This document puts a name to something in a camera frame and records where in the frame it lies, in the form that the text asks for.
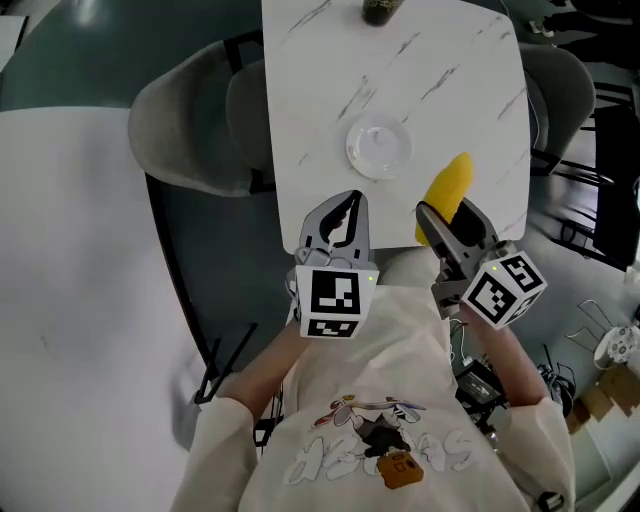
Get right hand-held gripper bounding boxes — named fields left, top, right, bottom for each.
left=415, top=196, right=548, bottom=331

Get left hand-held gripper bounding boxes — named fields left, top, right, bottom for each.
left=285, top=188, right=380, bottom=341

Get yellow corn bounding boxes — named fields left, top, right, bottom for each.
left=413, top=152, right=475, bottom=249

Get small white ceramic plate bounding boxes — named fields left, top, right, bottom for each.
left=345, top=112, right=415, bottom=182

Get person's left forearm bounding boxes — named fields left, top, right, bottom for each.
left=216, top=319, right=314, bottom=427

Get person's right forearm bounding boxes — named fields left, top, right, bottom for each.
left=456, top=304, right=550, bottom=410

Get light trousers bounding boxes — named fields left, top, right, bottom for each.
left=375, top=245, right=442, bottom=291

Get cream printed sweatshirt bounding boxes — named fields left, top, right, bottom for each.
left=172, top=284, right=577, bottom=512

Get black box device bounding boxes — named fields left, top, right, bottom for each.
left=452, top=357, right=508, bottom=427

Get white marble table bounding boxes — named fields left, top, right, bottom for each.
left=260, top=0, right=533, bottom=254

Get gray upholstered chair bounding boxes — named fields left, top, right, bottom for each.
left=128, top=29, right=277, bottom=198
left=517, top=42, right=599, bottom=177

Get black cup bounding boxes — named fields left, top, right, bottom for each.
left=360, top=0, right=403, bottom=28

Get cardboard box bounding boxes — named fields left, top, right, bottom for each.
left=569, top=367, right=640, bottom=437

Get large white table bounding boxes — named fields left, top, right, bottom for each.
left=0, top=106, right=222, bottom=512

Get small white table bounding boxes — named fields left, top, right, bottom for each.
left=0, top=14, right=31, bottom=72

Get white wire stand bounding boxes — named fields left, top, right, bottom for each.
left=564, top=298, right=619, bottom=354

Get gray headset with cables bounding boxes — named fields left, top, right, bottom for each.
left=537, top=344, right=577, bottom=421

